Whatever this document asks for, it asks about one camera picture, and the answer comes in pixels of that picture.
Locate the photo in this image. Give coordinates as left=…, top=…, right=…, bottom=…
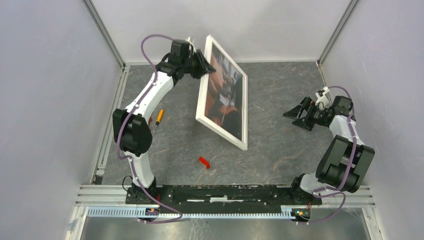
left=204, top=44, right=244, bottom=141

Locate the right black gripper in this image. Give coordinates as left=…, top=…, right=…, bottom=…
left=283, top=96, right=327, bottom=131

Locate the aluminium rail frame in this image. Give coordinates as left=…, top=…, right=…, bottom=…
left=66, top=185, right=385, bottom=240

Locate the white wooden picture frame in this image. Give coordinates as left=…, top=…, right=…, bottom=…
left=195, top=35, right=248, bottom=151

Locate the slotted cable duct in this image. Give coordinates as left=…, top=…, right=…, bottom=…
left=87, top=206, right=295, bottom=220

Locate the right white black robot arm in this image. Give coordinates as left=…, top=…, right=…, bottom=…
left=283, top=95, right=375, bottom=204

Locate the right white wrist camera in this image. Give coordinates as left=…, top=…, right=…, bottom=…
left=315, top=86, right=330, bottom=108

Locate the red toy brick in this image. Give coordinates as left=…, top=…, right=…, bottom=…
left=198, top=157, right=211, bottom=170

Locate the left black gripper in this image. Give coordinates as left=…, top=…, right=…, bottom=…
left=181, top=49, right=216, bottom=80

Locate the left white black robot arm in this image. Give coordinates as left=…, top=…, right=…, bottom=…
left=112, top=39, right=215, bottom=204

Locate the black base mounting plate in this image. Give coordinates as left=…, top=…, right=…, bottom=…
left=125, top=184, right=322, bottom=215

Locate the orange handle screwdriver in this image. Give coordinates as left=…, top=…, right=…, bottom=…
left=153, top=109, right=165, bottom=133

